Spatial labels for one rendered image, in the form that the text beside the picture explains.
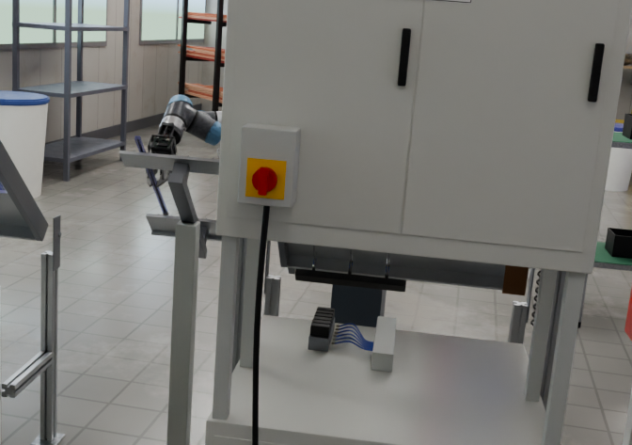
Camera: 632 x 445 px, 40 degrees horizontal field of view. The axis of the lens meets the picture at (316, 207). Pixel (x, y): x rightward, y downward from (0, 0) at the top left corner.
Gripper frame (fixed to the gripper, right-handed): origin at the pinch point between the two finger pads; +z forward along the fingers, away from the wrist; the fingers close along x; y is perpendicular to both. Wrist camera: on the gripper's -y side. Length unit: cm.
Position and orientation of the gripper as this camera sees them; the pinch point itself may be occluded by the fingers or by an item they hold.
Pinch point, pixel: (154, 184)
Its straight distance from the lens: 256.0
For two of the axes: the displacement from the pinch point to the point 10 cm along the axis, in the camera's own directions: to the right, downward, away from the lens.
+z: -1.2, 7.3, -6.8
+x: 9.9, 1.0, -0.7
